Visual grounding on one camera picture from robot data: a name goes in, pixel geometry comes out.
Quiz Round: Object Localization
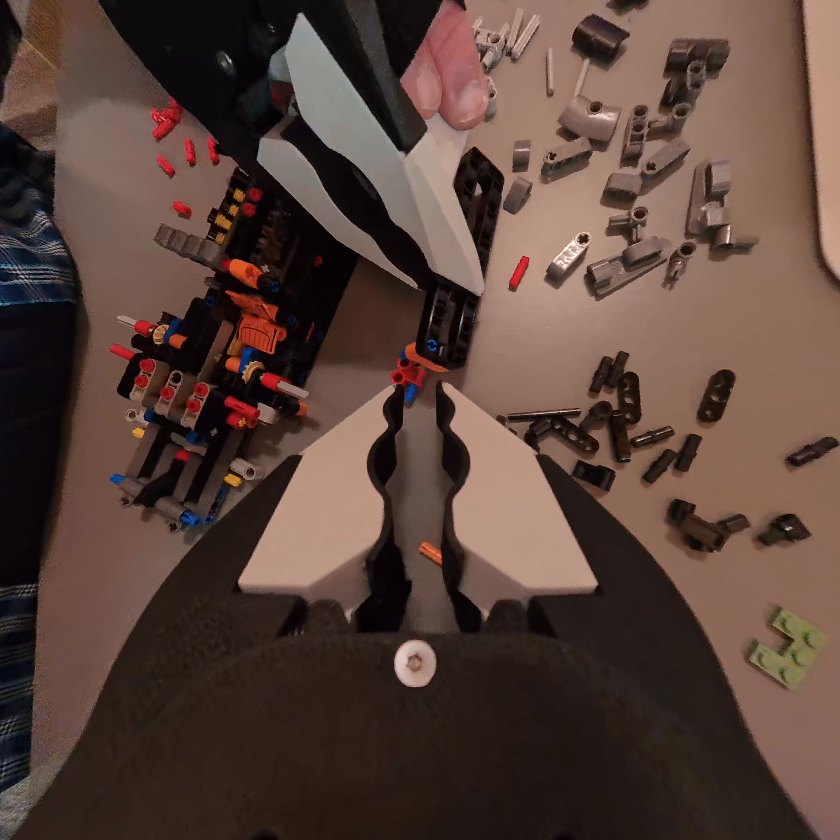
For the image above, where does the person's left hand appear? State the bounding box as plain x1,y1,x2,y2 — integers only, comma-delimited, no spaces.
399,0,496,129

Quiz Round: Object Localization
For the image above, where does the group of red lego pins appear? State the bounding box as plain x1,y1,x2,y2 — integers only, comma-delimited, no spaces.
150,98,221,221

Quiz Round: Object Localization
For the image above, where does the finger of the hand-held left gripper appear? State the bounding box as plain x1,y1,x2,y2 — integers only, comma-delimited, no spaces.
256,126,437,291
272,12,488,298

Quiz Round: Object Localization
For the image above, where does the person's dark navy garment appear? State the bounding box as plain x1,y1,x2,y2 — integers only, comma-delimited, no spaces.
0,302,80,592

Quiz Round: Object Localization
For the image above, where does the black lego frame orange end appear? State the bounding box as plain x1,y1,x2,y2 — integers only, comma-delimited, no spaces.
403,147,506,374

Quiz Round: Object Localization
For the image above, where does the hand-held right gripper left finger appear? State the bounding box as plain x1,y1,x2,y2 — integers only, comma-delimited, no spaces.
238,385,403,614

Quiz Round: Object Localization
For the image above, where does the green lego plate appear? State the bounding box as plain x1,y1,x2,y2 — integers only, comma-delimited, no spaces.
745,607,829,690

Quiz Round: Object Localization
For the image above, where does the pile of grey lego pieces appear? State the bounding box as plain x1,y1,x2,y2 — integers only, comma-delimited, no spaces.
469,7,759,299

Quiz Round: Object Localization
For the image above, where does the pile of black lego pieces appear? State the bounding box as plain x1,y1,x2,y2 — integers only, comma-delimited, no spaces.
495,351,840,552

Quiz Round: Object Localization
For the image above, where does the white book stand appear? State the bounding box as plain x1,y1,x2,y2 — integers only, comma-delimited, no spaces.
801,0,840,283

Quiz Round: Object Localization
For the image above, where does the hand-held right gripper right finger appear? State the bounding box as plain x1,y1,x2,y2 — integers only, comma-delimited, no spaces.
435,381,599,613

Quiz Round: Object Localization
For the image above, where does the multicoloured lego car assembly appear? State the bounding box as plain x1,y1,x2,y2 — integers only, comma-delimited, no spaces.
108,167,358,529

